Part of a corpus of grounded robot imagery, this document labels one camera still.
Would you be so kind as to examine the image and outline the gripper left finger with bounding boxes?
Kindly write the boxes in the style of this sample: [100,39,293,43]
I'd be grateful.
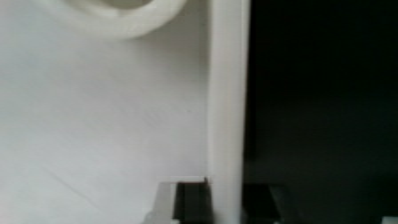
[142,176,213,224]

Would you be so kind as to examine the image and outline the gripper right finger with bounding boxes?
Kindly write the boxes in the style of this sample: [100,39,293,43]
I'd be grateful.
[242,183,290,224]

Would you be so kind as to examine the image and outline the white square tabletop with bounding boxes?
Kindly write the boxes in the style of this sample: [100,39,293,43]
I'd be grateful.
[0,0,251,224]

